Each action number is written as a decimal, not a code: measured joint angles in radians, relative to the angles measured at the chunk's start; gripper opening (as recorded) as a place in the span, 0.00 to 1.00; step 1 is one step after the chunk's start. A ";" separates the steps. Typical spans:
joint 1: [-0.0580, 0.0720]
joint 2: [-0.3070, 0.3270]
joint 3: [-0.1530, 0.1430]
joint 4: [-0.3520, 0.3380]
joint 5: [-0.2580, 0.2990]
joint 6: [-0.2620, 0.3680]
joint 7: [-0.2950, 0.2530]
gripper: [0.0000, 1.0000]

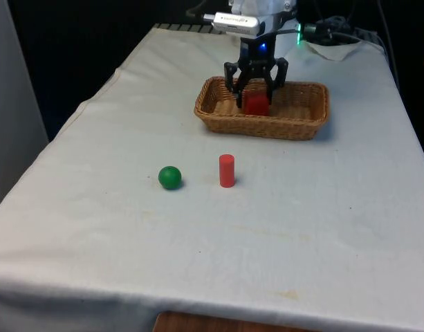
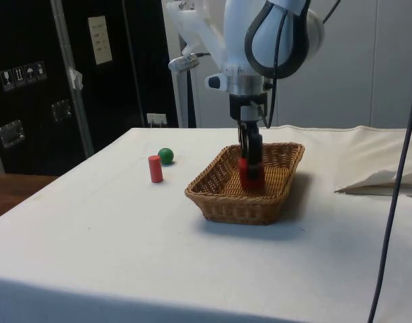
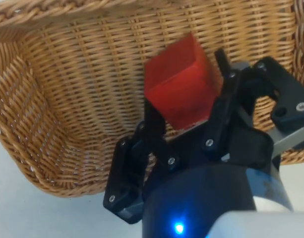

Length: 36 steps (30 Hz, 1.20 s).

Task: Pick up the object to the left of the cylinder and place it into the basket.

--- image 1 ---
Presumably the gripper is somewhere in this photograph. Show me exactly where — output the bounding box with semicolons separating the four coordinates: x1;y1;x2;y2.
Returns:
223;33;290;109

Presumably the red cube block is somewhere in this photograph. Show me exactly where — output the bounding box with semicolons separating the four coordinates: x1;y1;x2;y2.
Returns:
242;92;271;117

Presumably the wicker basket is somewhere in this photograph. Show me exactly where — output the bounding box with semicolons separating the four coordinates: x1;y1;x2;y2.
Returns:
193;76;331;141

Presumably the red cylinder block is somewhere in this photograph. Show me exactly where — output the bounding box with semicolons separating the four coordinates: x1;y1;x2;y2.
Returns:
219;154;237;189

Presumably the green ball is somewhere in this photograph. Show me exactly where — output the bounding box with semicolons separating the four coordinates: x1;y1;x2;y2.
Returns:
158;165;183;191

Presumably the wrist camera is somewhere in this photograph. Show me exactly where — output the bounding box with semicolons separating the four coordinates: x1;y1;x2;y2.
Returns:
202;11;261;36

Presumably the grey cable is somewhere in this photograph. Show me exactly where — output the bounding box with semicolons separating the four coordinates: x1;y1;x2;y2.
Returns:
185;1;216;20

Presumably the black cable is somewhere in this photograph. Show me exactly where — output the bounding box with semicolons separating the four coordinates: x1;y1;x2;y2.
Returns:
379;0;403;91

